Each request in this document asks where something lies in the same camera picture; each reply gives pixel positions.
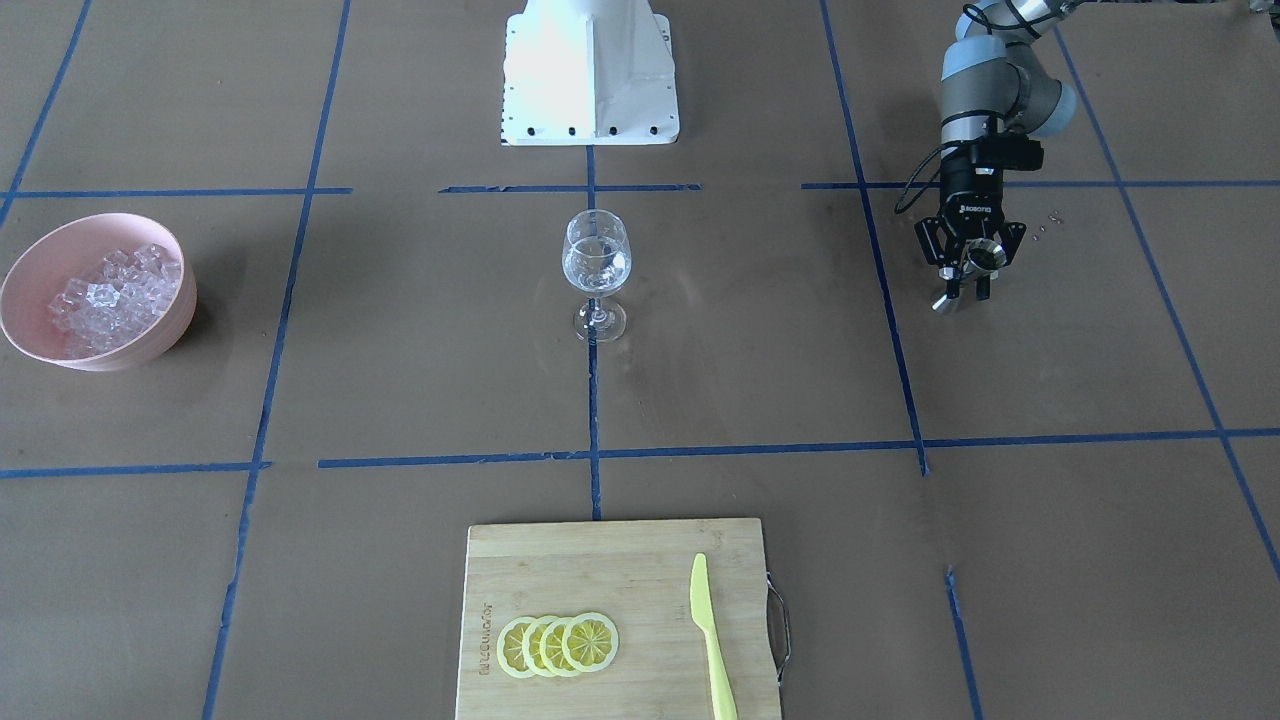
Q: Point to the white pedestal column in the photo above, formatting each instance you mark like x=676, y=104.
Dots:
x=589, y=73

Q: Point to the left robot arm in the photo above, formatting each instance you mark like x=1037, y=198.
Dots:
x=998, y=103

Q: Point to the steel double jigger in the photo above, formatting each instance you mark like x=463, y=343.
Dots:
x=979, y=265

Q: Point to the pink bowl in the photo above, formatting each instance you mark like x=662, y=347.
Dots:
x=43, y=269

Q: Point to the lemon slice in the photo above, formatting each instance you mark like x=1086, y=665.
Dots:
x=551, y=648
x=590, y=642
x=531, y=645
x=511, y=655

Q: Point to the clear ice cubes pile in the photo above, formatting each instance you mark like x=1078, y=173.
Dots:
x=115, y=301

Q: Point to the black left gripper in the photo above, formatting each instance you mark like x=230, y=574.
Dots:
x=971, y=200

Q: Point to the bamboo cutting board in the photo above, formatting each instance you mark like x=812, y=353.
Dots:
x=638, y=574

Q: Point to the yellow plastic knife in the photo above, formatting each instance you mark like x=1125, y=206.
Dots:
x=722, y=702

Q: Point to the clear wine glass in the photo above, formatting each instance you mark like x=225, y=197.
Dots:
x=596, y=259

